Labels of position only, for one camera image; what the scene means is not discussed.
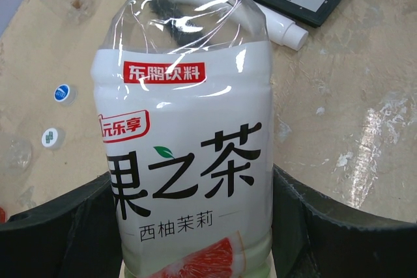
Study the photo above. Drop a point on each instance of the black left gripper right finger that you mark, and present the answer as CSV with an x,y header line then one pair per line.
x,y
315,236

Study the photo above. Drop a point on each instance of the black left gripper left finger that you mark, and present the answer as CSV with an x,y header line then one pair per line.
x,y
74,235

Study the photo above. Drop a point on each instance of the white cap of clear bottle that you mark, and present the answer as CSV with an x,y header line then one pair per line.
x,y
53,138

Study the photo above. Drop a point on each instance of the white cap of gold bottle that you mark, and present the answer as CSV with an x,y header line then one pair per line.
x,y
65,94

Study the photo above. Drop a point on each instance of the green tea label bottle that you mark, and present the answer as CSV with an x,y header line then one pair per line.
x,y
185,106

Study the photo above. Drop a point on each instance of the gold label drink bottle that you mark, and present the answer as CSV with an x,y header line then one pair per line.
x,y
3,216

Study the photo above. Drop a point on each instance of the clear plastic bottle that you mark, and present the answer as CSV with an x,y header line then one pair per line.
x,y
16,154

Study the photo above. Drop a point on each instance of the white microphone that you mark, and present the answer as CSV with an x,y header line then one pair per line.
x,y
284,31

